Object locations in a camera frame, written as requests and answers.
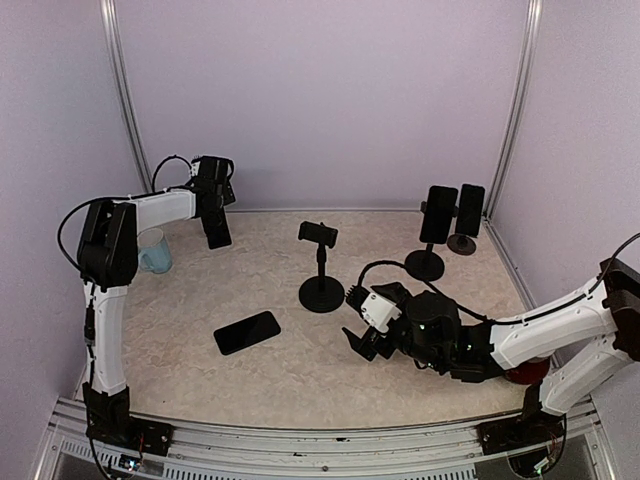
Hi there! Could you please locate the black pole phone stand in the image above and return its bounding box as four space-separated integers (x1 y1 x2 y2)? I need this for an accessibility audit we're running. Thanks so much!
298 221 345 314
404 201 445 282

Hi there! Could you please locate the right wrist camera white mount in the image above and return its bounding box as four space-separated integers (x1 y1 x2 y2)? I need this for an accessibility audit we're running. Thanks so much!
345 285 401 334

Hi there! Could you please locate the light blue white cup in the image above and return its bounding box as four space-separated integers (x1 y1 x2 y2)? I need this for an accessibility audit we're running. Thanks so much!
137 228 173 274

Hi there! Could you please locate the grey round-base phone stand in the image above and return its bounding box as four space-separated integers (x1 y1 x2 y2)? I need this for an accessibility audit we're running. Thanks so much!
446 233 477 256

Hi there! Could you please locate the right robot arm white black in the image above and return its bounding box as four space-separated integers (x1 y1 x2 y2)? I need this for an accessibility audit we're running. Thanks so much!
345 254 639 444

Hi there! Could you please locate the black phone blue edge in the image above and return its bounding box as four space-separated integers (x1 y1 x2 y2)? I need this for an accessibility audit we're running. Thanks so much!
455 184 485 237
201 210 232 250

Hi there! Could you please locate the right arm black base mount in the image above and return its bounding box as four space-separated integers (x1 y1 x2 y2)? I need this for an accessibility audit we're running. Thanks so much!
476 417 564 455

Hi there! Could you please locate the right aluminium frame post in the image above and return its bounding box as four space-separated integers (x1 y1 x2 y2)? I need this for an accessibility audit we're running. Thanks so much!
484 0 544 222

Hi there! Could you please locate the left aluminium frame post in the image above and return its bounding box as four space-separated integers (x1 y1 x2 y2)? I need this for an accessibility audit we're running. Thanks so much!
99 0 152 193

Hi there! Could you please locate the red floral plate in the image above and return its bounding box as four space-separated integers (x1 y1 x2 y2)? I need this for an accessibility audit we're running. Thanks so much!
504 358 551 385

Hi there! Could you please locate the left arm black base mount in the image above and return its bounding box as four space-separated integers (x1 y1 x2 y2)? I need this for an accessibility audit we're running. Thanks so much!
86 417 174 457

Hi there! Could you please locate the aluminium frame post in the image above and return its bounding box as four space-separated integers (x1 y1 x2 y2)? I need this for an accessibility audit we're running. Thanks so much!
99 0 152 193
484 0 544 222

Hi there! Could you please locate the front aluminium rail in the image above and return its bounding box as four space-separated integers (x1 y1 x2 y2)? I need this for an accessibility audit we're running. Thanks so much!
31 399 621 479

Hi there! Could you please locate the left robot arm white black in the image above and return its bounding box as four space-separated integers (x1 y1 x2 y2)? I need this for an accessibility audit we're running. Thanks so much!
68 156 235 452

